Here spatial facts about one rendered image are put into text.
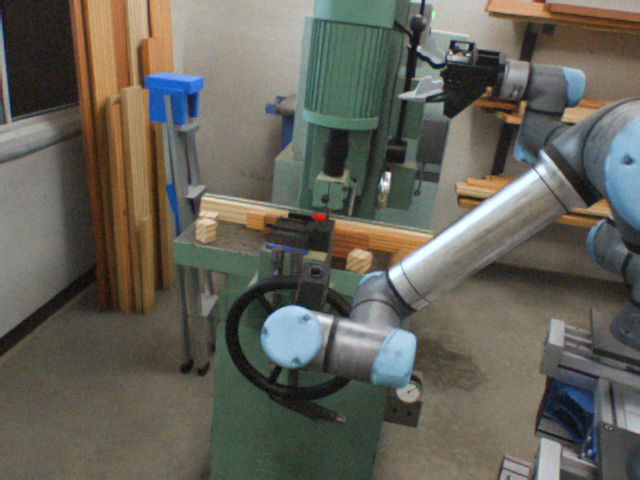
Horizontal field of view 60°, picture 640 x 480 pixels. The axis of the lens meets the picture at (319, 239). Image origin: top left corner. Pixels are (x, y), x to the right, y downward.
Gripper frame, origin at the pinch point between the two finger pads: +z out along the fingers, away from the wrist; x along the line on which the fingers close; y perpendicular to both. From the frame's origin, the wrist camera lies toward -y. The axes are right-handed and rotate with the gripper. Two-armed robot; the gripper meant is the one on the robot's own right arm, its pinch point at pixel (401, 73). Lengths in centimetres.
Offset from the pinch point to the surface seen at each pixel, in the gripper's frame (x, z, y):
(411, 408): 54, -16, -51
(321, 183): 14.2, 14.1, -23.3
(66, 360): 40, 116, -137
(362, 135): -2.5, 7.1, -23.6
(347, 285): 35.0, 3.9, -31.8
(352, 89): 2.9, 9.6, -3.6
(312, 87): 2.0, 18.6, -5.6
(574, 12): -158, -74, -91
